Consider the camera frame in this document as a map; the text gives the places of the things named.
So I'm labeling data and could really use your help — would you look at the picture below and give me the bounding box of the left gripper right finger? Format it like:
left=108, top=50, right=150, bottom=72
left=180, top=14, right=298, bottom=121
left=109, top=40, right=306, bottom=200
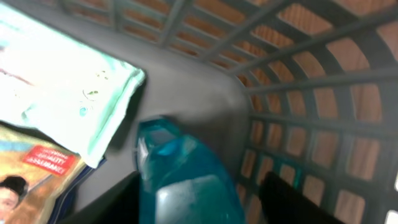
left=259, top=172, right=343, bottom=224

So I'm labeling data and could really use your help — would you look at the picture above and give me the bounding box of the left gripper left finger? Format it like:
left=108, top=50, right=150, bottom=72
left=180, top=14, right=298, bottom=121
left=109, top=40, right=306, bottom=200
left=60, top=171, right=140, bottom=224

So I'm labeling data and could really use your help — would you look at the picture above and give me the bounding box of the blue mouthwash bottle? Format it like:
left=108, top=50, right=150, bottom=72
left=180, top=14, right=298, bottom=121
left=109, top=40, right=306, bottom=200
left=136, top=117, right=246, bottom=224

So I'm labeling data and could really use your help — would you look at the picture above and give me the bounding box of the yellow snack bag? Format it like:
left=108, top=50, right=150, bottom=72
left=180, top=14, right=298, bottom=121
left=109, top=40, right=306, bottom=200
left=1, top=126, right=94, bottom=224

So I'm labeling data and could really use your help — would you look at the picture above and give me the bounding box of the light green wipes packet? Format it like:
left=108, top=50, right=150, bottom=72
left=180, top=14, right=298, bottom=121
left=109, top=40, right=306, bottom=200
left=1, top=4, right=146, bottom=168

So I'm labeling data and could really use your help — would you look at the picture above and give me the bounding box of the grey plastic basket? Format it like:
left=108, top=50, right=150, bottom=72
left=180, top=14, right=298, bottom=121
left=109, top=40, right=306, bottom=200
left=6, top=0, right=397, bottom=223

